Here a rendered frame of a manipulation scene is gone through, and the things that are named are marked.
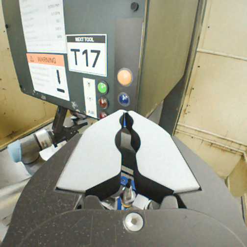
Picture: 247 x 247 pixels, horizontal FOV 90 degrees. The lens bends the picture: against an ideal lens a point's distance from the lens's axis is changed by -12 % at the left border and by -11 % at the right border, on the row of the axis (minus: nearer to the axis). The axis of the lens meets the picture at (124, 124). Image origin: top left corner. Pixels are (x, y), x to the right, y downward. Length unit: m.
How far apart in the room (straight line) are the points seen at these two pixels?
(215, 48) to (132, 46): 1.04
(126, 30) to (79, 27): 0.10
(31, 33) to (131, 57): 0.28
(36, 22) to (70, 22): 0.11
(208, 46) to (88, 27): 1.05
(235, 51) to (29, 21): 1.18
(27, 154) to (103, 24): 0.49
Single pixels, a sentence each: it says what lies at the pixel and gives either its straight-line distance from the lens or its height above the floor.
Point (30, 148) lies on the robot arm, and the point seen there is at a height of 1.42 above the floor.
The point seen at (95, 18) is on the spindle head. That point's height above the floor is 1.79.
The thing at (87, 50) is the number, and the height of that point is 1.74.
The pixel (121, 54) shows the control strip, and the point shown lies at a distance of 0.24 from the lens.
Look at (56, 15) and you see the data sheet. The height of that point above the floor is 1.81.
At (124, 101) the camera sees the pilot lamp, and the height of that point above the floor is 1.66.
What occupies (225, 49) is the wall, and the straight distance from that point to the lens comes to 1.25.
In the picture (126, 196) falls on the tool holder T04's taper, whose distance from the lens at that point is 0.59.
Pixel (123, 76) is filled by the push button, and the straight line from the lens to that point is 0.24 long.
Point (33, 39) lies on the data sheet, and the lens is 0.43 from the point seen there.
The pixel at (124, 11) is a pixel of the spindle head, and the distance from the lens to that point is 0.25.
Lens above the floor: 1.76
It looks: 33 degrees down
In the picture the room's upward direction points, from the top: 3 degrees clockwise
